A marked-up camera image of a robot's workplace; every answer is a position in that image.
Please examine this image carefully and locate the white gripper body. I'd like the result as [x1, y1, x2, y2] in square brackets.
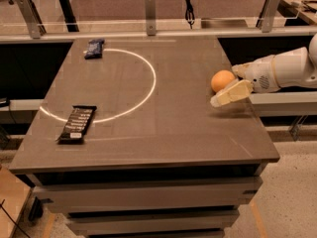
[247, 55, 280, 93]

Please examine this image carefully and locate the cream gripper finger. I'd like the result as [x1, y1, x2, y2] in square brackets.
[210, 79, 254, 108]
[232, 62, 253, 80]

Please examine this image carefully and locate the orange fruit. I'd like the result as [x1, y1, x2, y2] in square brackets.
[211, 70, 235, 92]

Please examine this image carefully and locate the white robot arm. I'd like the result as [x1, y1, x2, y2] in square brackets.
[210, 35, 317, 107]

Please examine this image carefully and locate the blue rxbar blueberry wrapper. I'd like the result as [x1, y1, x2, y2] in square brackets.
[84, 39, 105, 60]

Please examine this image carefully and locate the black rxbar chocolate wrapper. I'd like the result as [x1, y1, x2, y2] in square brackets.
[57, 105, 97, 144]

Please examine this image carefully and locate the grey drawer cabinet table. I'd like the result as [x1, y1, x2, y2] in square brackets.
[10, 37, 279, 238]

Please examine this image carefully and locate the black table leg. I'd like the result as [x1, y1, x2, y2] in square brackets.
[58, 0, 79, 32]

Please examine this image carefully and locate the brown cardboard box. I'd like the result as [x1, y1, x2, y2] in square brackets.
[0, 167, 31, 238]

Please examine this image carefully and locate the right metal bracket post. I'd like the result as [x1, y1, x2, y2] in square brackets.
[257, 0, 280, 33]

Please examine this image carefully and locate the metal bracket post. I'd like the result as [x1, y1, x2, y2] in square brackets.
[14, 0, 46, 39]
[257, 0, 280, 33]
[145, 0, 157, 36]

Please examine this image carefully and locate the clear acrylic barrier rail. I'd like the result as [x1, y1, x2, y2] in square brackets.
[0, 12, 302, 40]

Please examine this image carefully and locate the black hanging cable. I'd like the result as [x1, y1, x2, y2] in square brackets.
[182, 0, 196, 30]

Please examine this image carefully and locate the middle metal bracket post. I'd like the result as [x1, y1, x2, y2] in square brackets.
[145, 0, 157, 36]

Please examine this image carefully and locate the left metal bracket post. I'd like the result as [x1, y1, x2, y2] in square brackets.
[14, 0, 46, 39]

